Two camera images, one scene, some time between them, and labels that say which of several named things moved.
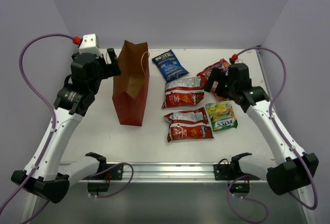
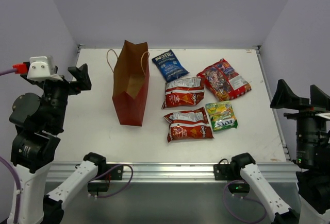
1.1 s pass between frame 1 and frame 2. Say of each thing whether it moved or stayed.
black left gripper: moved
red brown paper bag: stayed
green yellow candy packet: stayed
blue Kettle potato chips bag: stayed
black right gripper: moved
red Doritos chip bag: stayed
